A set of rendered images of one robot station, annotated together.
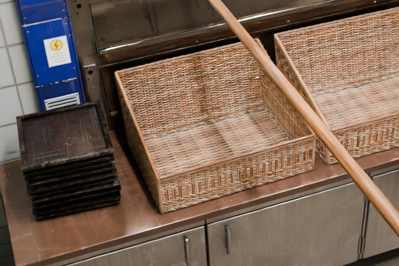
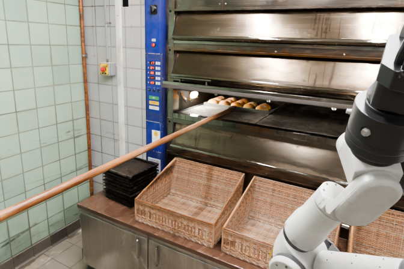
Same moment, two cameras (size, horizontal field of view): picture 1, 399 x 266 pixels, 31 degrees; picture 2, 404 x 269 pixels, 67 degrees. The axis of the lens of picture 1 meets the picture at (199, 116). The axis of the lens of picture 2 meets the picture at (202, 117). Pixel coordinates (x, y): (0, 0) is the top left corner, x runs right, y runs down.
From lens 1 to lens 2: 1.61 m
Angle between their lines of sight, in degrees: 46
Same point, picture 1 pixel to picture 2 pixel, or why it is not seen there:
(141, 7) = (194, 132)
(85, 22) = (171, 129)
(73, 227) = (108, 205)
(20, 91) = not seen: hidden behind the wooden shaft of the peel
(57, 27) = (157, 126)
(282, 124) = not seen: hidden behind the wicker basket
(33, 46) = (148, 130)
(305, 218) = not seen: outside the picture
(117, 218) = (122, 211)
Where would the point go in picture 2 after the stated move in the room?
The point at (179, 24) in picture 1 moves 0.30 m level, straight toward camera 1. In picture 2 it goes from (207, 148) to (175, 158)
